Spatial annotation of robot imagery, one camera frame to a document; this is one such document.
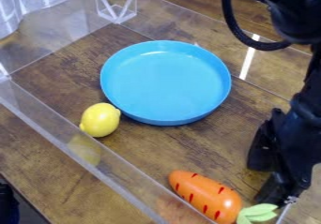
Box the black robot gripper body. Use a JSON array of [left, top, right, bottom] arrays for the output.
[[269, 109, 321, 192]]

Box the orange toy carrot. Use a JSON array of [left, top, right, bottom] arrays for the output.
[[169, 171, 278, 224]]

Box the yellow toy lemon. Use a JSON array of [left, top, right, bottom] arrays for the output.
[[79, 103, 122, 138]]

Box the clear acrylic corner bracket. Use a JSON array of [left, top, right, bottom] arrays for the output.
[[95, 0, 136, 24]]

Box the blue round plate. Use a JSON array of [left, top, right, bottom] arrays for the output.
[[100, 40, 231, 126]]

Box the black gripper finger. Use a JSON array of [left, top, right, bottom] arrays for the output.
[[247, 121, 276, 172], [254, 172, 301, 207]]

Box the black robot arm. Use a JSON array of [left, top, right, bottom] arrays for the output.
[[222, 0, 321, 207]]

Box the black braided cable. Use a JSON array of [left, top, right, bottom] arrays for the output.
[[219, 0, 293, 52]]

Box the clear acrylic enclosure wall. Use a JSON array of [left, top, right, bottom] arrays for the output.
[[0, 0, 310, 224]]

